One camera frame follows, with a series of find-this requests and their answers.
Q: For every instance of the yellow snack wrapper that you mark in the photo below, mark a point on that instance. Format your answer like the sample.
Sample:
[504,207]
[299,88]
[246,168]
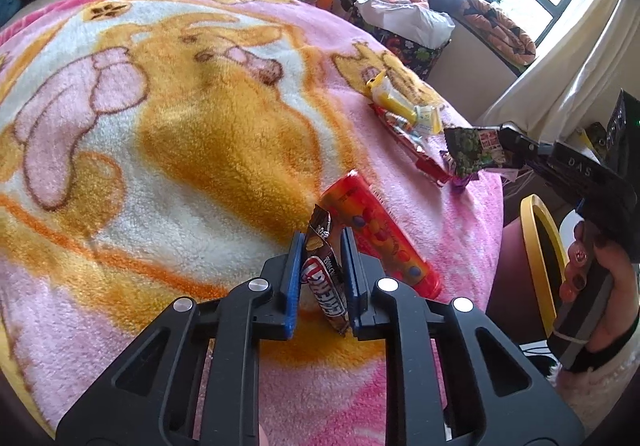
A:
[424,119]

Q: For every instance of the right hand dark nails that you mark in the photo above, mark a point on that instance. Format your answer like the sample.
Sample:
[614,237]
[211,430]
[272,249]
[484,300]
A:
[623,303]

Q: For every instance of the orange patterned folded blanket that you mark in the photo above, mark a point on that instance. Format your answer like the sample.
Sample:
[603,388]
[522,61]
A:
[499,31]

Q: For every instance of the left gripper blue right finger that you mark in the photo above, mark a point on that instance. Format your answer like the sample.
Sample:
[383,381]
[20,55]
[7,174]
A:
[367,290]

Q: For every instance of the brown chocolate bar wrapper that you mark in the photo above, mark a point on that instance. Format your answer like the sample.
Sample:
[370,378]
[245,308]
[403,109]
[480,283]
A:
[322,273]

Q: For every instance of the pink cartoon bear blanket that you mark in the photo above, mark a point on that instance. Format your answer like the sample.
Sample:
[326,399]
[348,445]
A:
[157,148]

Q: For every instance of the yellow rimmed black trash bin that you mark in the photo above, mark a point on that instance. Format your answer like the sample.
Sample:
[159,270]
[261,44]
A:
[530,271]

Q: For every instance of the red clear candy wrapper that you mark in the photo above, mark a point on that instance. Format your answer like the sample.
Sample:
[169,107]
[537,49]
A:
[413,144]

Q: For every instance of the purple black snack wrapper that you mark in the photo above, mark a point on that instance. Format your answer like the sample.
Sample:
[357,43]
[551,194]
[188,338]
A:
[474,149]

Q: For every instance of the dinosaur print laundry basket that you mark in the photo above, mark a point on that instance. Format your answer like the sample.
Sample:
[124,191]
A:
[419,59]

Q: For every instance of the white plastic bag in basket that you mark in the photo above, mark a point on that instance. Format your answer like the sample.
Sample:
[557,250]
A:
[414,20]

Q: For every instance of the red candy tube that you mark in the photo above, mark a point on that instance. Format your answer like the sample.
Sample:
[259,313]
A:
[352,202]

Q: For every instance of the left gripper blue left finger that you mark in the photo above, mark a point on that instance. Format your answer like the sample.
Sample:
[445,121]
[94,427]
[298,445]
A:
[278,316]

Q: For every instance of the cream right curtain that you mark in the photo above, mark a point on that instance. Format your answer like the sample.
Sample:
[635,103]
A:
[587,58]

